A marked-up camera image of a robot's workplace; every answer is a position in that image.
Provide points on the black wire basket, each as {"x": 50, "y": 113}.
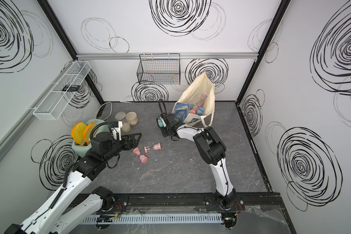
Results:
{"x": 159, "y": 68}

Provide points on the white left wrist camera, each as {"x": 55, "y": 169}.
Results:
{"x": 116, "y": 129}

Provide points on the canvas bag with starry print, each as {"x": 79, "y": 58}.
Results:
{"x": 197, "y": 103}

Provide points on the yellow toast slice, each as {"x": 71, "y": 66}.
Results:
{"x": 90, "y": 133}
{"x": 77, "y": 133}

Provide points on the white wire shelf basket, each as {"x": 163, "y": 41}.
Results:
{"x": 62, "y": 91}

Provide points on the white slotted cable duct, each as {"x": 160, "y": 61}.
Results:
{"x": 153, "y": 219}

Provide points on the teal hourglass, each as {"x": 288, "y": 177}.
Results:
{"x": 160, "y": 122}

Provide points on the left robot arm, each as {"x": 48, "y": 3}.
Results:
{"x": 50, "y": 217}

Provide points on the yellow toast slice left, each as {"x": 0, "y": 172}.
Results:
{"x": 77, "y": 133}

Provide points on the pink hourglass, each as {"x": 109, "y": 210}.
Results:
{"x": 141, "y": 156}
{"x": 157, "y": 146}

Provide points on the mint green toaster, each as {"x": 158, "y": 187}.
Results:
{"x": 81, "y": 150}

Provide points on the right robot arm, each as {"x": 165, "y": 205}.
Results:
{"x": 211, "y": 149}

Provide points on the yellow toast slice right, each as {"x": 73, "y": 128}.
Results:
{"x": 90, "y": 133}

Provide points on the tall glass jar with rice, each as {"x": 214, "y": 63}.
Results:
{"x": 123, "y": 123}

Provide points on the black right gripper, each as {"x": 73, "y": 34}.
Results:
{"x": 165, "y": 134}

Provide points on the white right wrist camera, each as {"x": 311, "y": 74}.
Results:
{"x": 163, "y": 122}

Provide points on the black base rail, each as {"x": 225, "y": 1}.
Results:
{"x": 208, "y": 201}

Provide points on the short jar with beige lid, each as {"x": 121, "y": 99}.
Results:
{"x": 132, "y": 118}

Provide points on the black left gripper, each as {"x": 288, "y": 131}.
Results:
{"x": 133, "y": 143}

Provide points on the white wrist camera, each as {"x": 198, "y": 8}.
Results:
{"x": 116, "y": 129}
{"x": 163, "y": 122}

